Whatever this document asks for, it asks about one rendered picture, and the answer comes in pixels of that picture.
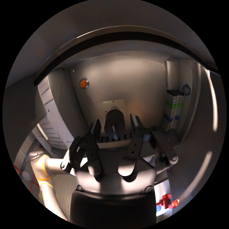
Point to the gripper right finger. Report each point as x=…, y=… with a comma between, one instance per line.
x=136, y=143

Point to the black switch knob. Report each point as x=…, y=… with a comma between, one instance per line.
x=114, y=121

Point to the grey cabinet door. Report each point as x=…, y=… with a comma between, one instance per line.
x=202, y=116

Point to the grey louvred panel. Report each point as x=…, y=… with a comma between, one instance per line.
x=50, y=114

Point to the red service key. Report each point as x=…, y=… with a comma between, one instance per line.
x=167, y=201

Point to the grey round disc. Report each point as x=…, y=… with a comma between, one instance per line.
x=26, y=175

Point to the grey control cabinet body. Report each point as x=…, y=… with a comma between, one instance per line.
x=125, y=77

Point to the beige ribbed plate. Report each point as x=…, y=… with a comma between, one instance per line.
x=65, y=193

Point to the pale switch backing plate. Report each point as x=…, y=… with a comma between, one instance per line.
x=120, y=104

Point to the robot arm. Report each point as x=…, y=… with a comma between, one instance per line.
x=48, y=193

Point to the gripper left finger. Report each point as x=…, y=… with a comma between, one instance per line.
x=93, y=153

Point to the orange indicator lamp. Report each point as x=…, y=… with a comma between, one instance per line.
x=83, y=83

